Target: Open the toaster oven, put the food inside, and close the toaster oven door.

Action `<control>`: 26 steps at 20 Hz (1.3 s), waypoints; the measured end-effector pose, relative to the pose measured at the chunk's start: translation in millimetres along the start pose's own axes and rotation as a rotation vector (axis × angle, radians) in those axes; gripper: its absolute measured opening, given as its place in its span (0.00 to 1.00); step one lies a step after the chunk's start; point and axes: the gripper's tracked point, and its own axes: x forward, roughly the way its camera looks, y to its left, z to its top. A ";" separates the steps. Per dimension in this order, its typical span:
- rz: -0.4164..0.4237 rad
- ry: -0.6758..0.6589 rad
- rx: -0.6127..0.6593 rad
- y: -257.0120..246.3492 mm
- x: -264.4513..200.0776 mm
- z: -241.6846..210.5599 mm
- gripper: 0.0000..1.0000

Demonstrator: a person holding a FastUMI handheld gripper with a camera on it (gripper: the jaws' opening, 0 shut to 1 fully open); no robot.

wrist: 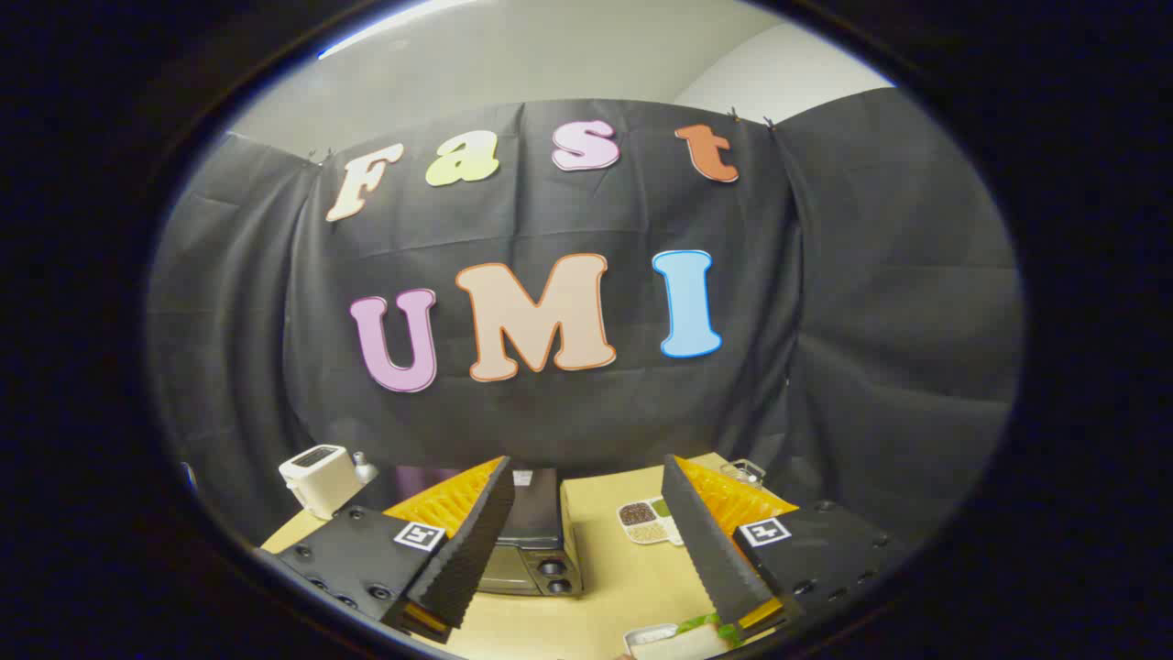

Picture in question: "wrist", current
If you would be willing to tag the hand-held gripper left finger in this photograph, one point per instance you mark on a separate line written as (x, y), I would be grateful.
(472, 541)

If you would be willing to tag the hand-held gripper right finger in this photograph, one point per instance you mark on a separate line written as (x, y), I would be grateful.
(701, 541)

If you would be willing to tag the black toaster oven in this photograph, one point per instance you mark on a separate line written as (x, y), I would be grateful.
(536, 541)

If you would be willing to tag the sandwich with lettuce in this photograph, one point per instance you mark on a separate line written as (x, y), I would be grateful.
(683, 643)

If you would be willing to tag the white bread toaster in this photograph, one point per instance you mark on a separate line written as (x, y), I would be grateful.
(316, 477)

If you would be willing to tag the white divided dish of grains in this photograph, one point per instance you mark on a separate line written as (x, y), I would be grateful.
(646, 522)

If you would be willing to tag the white plate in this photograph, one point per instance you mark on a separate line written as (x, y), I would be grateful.
(641, 634)

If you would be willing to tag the small white bottle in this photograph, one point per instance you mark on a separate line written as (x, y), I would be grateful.
(364, 469)

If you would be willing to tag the black backdrop cloth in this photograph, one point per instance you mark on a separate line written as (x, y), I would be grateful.
(568, 412)

